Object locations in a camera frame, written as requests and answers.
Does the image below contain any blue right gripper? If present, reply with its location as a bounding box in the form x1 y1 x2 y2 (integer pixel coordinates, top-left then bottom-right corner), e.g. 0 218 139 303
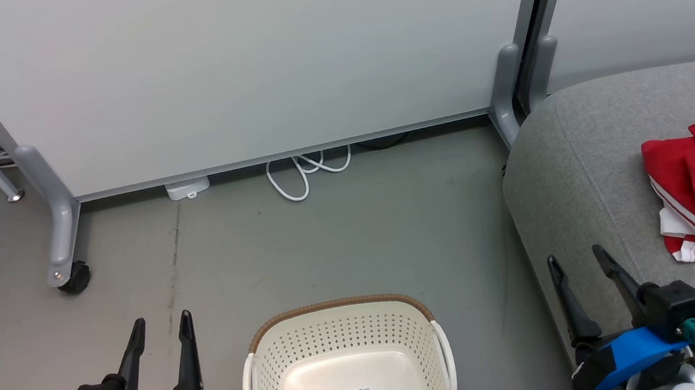
546 239 691 390

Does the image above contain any cream perforated laundry basket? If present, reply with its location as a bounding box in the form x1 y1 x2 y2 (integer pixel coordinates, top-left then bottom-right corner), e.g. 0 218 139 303
237 289 458 390

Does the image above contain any grey fabric sofa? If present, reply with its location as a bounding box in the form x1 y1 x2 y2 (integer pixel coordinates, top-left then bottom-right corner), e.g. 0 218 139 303
495 59 695 390

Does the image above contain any white power adapter box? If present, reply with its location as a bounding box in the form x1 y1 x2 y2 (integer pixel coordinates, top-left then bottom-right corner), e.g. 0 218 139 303
164 176 212 201

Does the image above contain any grey partition leg with caster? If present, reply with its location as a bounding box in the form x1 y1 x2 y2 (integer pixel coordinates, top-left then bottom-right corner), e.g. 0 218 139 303
13 140 92 299

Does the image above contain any grey short partition leg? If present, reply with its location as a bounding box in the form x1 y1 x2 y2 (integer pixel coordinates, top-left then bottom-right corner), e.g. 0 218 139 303
524 35 563 113
485 43 531 150

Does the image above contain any narrow white partition panel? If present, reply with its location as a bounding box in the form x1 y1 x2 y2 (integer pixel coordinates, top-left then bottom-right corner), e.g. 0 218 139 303
540 0 695 94

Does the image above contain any large white partition panel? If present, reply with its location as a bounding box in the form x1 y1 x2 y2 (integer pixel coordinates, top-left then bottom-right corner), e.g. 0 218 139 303
0 0 563 210

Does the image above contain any white looped floor cable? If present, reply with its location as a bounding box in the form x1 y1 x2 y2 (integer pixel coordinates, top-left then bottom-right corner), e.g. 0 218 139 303
265 145 356 203

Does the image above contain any black cable under partition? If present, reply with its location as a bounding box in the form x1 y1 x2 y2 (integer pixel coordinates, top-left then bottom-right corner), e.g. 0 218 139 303
356 131 411 152

